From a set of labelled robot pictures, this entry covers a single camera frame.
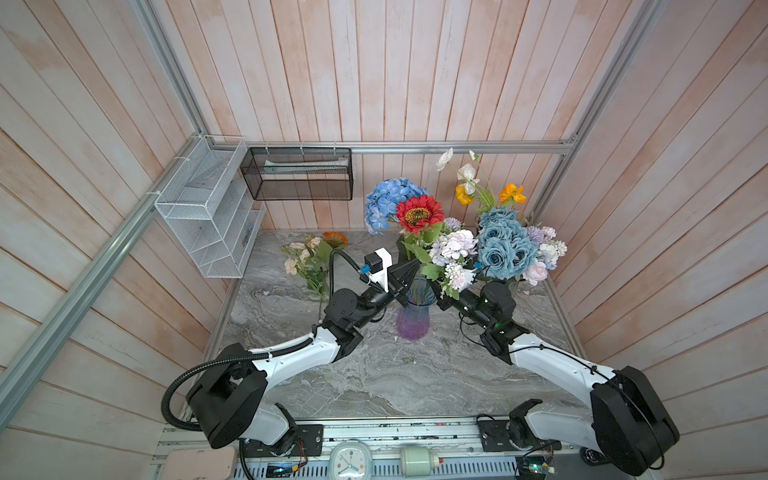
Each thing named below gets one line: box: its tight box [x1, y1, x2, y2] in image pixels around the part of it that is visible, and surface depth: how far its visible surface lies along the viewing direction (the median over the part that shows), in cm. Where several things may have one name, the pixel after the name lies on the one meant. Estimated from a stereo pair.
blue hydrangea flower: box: [365, 178, 429, 236], surface depth 67 cm
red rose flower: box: [396, 195, 445, 234], surface depth 56 cm
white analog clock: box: [328, 438, 373, 480], surface depth 70 cm
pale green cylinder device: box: [400, 447, 440, 477], surface depth 65 cm
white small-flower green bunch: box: [402, 223, 479, 301], surface depth 67 cm
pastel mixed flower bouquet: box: [523, 225, 567, 286], surface depth 78 cm
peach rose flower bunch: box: [282, 234, 333, 321], surface depth 108 cm
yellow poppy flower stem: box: [498, 184, 527, 208], surface depth 74 cm
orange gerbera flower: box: [322, 231, 349, 248], surface depth 113 cm
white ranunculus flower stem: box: [436, 147, 492, 212], surface depth 83 cm
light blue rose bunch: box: [478, 208, 539, 279], surface depth 68 cm
